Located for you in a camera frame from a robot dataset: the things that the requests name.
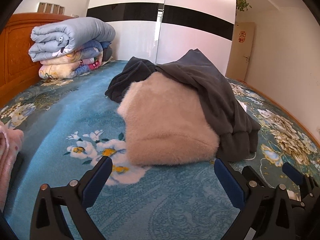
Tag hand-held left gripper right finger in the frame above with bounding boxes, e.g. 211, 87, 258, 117
214, 157, 297, 240

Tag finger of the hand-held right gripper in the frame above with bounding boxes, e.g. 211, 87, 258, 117
282, 162, 314, 198
241, 165, 268, 187

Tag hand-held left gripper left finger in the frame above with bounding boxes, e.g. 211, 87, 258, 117
29, 156, 113, 240

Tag grey fleece pants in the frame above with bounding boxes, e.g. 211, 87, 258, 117
155, 49, 262, 160

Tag cream fluffy sweater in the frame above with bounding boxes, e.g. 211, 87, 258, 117
117, 71, 220, 167

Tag pink fleece garment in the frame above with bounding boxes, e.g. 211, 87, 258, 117
0, 122, 25, 207

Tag dark navy garment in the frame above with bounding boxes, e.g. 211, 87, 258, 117
105, 57, 160, 103

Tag beige door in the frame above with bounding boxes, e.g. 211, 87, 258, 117
226, 22, 255, 82

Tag floral folded quilt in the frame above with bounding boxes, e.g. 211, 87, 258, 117
39, 40, 112, 79

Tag dark grey pillow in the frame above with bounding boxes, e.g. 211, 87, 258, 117
102, 46, 114, 62

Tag white wardrobe with black stripe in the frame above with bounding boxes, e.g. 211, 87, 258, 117
86, 0, 237, 79

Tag orange wooden headboard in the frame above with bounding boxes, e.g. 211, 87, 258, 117
0, 12, 75, 108

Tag light blue folded quilt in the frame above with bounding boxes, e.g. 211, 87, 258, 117
28, 17, 116, 62

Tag green hanging plant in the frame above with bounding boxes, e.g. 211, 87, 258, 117
236, 0, 252, 12

